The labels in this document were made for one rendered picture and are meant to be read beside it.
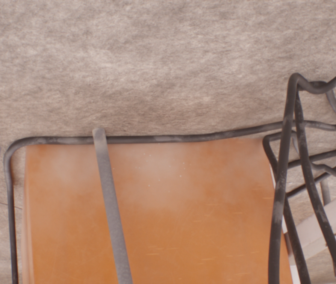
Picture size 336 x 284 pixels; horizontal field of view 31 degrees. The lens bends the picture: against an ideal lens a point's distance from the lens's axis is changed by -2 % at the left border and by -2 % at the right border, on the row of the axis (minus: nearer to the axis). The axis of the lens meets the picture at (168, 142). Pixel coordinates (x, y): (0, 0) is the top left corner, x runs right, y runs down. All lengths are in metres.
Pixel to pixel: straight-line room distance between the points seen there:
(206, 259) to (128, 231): 0.15
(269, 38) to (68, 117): 0.37
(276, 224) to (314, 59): 0.32
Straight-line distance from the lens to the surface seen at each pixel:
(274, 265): 0.76
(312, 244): 1.14
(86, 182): 1.10
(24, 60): 0.88
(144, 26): 0.83
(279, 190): 0.83
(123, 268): 0.94
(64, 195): 1.09
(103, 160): 1.04
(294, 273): 1.31
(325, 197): 1.53
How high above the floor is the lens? 0.48
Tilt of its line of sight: 24 degrees down
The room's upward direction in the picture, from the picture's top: 172 degrees clockwise
